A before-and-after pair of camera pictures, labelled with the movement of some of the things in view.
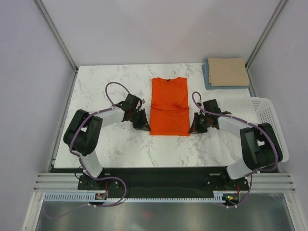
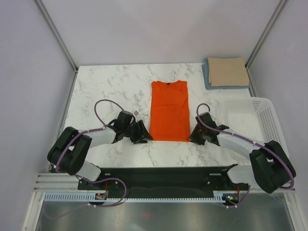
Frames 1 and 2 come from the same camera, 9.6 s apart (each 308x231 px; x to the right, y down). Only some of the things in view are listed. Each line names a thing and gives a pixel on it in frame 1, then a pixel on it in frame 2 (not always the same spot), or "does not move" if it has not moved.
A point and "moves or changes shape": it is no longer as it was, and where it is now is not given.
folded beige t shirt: x=224 y=71 does not move
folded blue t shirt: x=208 y=86 does not move
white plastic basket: x=255 y=110 does not move
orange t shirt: x=170 y=112 moves or changes shape
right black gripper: x=195 y=128 -> x=194 y=138
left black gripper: x=143 y=124 -> x=141 y=134
